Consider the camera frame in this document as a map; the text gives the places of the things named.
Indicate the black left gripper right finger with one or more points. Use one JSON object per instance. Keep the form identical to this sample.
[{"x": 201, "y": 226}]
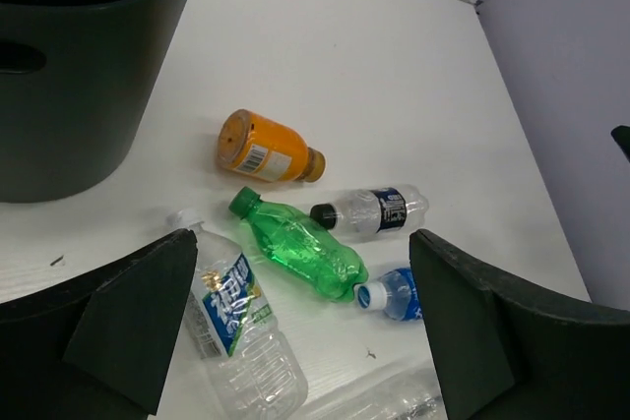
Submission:
[{"x": 507, "y": 348}]

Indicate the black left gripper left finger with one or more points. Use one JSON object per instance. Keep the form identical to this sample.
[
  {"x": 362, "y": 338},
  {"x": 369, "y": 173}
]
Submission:
[{"x": 99, "y": 345}]

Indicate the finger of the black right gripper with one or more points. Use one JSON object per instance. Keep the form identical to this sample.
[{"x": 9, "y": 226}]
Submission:
[{"x": 621, "y": 136}]

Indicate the clear crushed label-less bottle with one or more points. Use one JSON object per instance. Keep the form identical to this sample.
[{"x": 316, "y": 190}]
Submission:
[{"x": 412, "y": 393}]

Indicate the clear bottle blue-green label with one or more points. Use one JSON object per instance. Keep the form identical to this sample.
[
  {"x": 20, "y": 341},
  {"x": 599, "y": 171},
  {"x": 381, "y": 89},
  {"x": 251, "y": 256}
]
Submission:
[{"x": 251, "y": 364}]

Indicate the orange juice bottle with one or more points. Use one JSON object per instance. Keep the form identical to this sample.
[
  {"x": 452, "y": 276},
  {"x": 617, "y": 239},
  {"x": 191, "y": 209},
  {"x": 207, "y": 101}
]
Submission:
[{"x": 253, "y": 145}]

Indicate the black plastic bin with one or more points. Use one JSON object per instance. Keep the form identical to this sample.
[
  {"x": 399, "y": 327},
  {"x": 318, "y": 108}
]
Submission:
[{"x": 76, "y": 78}]

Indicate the clear bottle blue label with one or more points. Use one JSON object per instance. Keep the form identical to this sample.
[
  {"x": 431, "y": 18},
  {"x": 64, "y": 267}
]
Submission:
[{"x": 394, "y": 294}]

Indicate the clear bottle black label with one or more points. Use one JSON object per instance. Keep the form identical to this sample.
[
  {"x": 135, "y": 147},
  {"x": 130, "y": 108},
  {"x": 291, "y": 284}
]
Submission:
[{"x": 370, "y": 214}]

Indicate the green plastic bottle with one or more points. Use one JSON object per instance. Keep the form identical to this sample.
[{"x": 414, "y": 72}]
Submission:
[{"x": 290, "y": 238}]

